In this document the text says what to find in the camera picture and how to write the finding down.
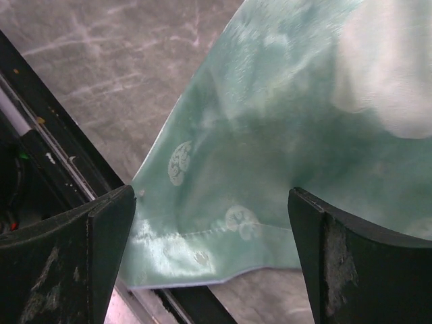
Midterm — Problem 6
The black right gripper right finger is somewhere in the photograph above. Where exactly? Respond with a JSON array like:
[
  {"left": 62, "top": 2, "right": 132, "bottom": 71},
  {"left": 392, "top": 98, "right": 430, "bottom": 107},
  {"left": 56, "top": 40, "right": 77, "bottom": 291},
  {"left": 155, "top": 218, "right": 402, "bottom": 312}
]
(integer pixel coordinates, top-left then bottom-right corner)
[{"left": 288, "top": 188, "right": 431, "bottom": 323}]

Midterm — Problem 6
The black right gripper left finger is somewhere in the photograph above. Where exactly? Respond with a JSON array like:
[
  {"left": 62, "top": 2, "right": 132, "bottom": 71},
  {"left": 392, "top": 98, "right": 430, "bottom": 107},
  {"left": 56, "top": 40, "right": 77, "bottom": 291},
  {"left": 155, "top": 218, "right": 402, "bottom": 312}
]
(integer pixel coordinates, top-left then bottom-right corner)
[{"left": 1, "top": 185, "right": 136, "bottom": 323}]

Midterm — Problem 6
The green satin pillowcase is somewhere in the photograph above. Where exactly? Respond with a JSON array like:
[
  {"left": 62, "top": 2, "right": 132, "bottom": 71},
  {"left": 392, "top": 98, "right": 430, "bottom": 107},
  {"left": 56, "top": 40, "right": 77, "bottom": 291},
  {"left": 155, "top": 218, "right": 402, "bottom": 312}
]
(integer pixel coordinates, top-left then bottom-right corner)
[{"left": 119, "top": 1, "right": 431, "bottom": 288}]

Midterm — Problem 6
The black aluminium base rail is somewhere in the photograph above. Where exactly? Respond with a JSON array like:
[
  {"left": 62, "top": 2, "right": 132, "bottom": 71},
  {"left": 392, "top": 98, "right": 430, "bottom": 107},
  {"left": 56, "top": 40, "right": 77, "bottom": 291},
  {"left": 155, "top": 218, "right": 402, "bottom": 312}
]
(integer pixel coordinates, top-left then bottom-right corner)
[{"left": 1, "top": 36, "right": 234, "bottom": 323}]

